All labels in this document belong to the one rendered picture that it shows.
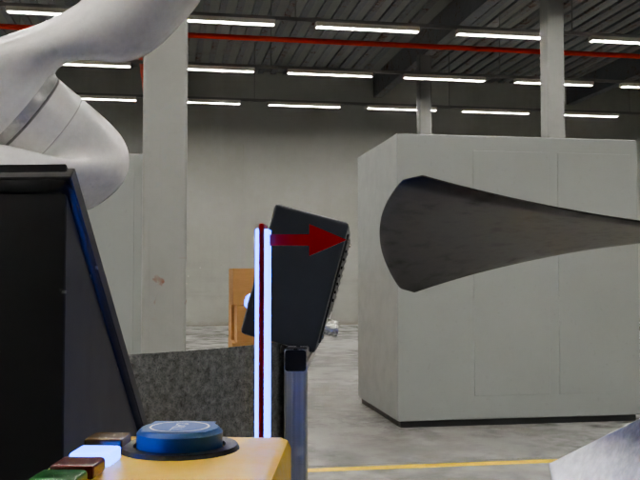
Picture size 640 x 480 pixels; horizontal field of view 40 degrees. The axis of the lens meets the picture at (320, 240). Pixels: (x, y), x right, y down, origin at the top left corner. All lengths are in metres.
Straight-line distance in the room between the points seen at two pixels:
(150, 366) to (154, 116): 2.70
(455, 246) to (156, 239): 4.18
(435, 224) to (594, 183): 6.72
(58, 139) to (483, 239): 0.56
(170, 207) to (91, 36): 3.81
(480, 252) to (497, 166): 6.32
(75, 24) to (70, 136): 0.13
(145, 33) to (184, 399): 1.51
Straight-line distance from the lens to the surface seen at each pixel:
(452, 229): 0.66
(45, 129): 1.07
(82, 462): 0.38
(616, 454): 0.69
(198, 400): 2.48
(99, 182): 1.07
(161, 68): 4.97
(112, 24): 1.07
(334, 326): 1.27
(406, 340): 6.77
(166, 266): 4.84
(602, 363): 7.37
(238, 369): 2.58
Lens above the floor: 1.15
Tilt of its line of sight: 2 degrees up
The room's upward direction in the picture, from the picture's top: straight up
